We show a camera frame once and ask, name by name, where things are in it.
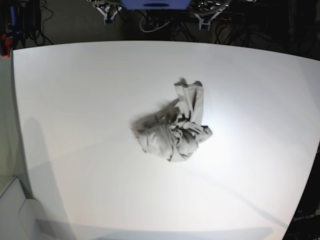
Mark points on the grey t-shirt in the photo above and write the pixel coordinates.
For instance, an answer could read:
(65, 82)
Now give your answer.
(175, 131)

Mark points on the blue box at top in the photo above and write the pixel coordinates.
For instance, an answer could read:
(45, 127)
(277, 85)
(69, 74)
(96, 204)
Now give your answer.
(155, 4)

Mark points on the grey side table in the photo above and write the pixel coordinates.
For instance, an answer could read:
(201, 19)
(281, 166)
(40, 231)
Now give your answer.
(17, 221)

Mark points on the red and black clamp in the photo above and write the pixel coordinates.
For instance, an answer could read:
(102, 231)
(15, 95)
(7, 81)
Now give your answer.
(6, 43)

